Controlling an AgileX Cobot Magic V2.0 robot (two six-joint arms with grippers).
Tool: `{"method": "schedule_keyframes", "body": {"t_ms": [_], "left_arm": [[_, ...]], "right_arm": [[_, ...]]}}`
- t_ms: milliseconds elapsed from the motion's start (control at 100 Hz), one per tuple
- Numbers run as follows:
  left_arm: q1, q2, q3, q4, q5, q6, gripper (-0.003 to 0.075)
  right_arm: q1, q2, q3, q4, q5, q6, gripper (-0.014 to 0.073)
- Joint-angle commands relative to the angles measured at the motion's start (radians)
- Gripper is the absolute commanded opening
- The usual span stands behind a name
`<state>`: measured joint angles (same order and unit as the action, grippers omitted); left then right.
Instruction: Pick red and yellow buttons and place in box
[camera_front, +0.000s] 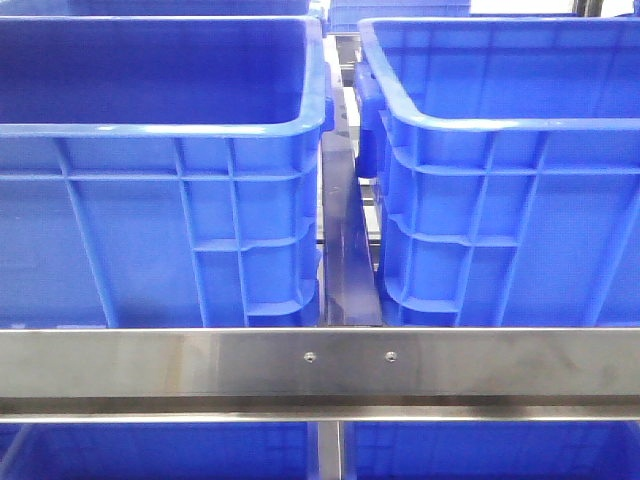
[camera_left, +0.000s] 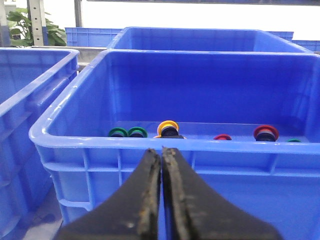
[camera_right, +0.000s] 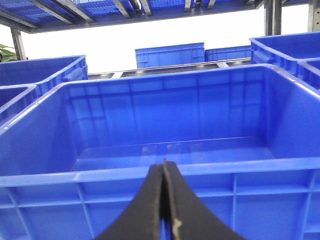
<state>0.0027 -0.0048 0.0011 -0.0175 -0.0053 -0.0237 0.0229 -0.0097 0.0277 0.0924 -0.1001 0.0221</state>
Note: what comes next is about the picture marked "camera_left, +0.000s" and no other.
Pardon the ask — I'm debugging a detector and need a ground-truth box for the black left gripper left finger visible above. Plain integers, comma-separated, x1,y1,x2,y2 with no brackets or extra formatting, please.
54,148,161,240

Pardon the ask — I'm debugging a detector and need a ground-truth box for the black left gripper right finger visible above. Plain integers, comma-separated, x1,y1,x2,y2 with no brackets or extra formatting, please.
162,147,283,240

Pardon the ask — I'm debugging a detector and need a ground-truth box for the red push button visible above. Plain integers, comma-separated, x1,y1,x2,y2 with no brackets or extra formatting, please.
253,125,279,142
213,134,232,141

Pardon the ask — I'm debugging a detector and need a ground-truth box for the blue bin with buttons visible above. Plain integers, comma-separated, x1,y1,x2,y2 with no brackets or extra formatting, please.
29,50,320,240

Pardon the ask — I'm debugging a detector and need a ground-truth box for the green push button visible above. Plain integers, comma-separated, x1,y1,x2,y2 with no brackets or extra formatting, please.
108,127,128,138
128,126,148,138
287,138,302,143

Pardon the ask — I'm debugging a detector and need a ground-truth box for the yellow push button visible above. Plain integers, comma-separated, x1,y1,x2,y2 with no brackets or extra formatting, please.
154,120,186,139

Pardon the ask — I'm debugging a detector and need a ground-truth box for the blue bin at left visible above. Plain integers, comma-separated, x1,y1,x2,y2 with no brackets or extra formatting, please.
0,47,79,240

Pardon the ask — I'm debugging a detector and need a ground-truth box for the blue bin behind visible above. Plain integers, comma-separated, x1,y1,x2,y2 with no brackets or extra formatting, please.
107,27,311,53

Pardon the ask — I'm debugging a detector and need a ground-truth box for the distant blue crate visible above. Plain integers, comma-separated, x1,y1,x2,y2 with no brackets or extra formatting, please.
65,27,122,48

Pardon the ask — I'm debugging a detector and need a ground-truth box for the green potted plant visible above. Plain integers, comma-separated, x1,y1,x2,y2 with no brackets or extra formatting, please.
6,7,67,47

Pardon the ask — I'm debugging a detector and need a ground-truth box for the perforated metal rack post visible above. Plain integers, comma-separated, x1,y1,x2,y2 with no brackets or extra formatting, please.
27,0,49,46

